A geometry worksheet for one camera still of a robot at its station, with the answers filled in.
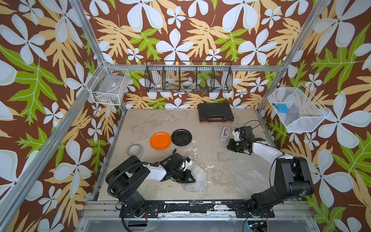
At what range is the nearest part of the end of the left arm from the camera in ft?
2.39

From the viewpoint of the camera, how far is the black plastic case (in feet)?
3.61

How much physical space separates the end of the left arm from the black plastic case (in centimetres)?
42
